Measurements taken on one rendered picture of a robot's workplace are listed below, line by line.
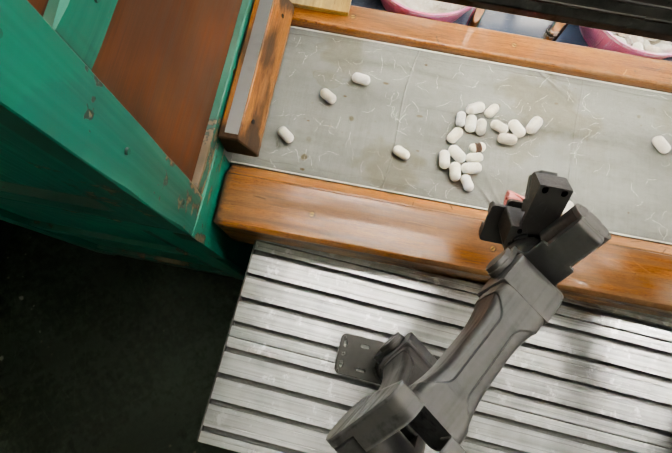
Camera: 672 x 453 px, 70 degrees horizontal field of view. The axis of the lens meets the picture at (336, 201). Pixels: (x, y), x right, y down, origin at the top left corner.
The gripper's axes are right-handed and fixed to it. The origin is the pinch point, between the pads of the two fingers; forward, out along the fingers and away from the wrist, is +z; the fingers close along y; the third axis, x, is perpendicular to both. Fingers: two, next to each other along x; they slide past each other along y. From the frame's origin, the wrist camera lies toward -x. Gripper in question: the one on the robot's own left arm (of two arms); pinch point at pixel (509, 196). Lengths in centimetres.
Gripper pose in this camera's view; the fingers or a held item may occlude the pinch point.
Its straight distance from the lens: 83.5
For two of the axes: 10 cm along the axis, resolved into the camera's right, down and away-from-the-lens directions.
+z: 1.3, -5.4, 8.3
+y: -9.8, -2.0, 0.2
